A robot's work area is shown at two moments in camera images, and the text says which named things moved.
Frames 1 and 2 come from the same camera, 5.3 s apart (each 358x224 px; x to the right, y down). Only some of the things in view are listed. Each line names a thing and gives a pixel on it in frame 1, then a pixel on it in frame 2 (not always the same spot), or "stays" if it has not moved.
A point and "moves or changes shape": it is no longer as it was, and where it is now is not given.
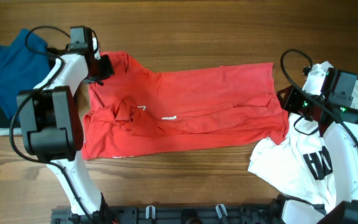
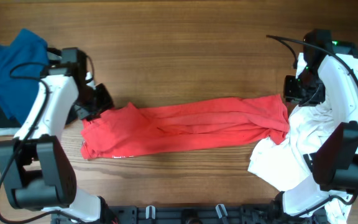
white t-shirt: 299,168 stays
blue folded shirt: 9,68 stays
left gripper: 106,68 to 105,103
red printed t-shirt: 137,111 moves or changes shape
